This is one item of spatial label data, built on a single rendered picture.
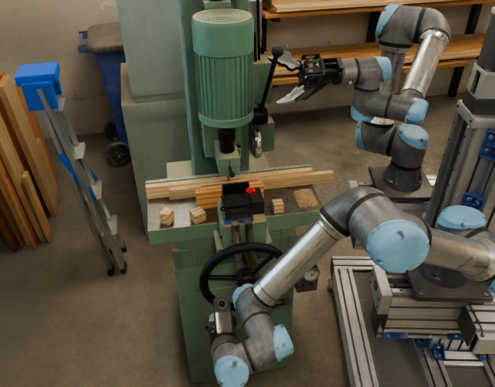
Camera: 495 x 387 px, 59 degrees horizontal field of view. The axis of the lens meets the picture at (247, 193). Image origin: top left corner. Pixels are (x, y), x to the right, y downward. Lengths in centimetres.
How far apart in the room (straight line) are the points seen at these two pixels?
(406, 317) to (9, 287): 207
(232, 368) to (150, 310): 138
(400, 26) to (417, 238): 90
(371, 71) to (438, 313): 79
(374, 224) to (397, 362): 113
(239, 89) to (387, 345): 127
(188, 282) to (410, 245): 89
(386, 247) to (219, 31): 70
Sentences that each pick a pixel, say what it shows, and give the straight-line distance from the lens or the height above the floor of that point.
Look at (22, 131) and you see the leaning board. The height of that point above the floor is 63.
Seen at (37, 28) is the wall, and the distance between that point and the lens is 380.
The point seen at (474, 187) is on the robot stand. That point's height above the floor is 101.
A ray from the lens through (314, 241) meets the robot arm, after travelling 107.
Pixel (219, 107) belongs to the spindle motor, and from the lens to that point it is 132.
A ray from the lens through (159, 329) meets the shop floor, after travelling 232.
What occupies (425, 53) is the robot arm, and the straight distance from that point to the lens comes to 155.
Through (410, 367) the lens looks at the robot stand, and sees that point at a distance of 202.
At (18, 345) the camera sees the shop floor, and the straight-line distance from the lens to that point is 249.
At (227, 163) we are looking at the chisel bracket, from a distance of 145.
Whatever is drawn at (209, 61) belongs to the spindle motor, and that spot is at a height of 140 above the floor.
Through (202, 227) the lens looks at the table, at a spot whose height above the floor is 89.
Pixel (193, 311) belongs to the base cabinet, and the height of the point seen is 48.
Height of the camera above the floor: 182
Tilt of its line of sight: 36 degrees down
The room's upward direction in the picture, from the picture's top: straight up
